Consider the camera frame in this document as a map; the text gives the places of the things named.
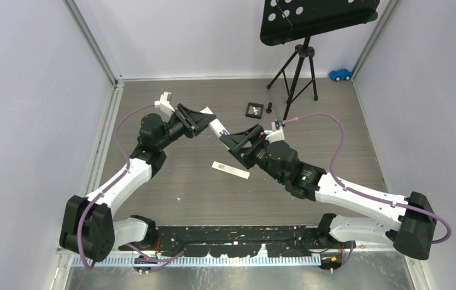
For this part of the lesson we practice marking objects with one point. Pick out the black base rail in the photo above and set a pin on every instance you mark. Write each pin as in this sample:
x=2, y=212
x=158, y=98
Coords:
x=239, y=241

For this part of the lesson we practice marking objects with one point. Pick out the black chess piece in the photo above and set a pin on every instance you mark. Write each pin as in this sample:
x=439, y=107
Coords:
x=268, y=109

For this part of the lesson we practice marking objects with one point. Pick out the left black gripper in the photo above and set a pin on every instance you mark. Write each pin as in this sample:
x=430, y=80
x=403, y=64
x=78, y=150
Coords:
x=185, y=116

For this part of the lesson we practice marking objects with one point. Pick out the small black square box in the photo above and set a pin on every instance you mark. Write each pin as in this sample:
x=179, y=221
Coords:
x=254, y=110

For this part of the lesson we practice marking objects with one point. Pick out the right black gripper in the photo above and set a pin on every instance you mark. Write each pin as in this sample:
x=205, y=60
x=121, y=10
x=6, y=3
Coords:
x=257, y=136

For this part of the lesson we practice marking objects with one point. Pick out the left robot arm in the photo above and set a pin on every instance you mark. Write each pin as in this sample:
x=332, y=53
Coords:
x=88, y=228

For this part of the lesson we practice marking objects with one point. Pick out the white remote back cover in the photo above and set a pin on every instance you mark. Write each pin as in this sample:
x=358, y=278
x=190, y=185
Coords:
x=230, y=170

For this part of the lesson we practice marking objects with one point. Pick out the blue toy car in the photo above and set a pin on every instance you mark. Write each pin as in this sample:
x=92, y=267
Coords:
x=340, y=74

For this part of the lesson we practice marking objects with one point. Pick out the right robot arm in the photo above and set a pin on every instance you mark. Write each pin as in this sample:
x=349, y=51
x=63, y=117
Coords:
x=407, y=223

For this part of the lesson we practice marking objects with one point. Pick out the black music stand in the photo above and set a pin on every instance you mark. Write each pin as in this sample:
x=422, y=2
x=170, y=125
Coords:
x=288, y=21

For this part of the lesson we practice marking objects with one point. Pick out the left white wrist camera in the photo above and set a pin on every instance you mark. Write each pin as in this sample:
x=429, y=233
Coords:
x=164, y=103

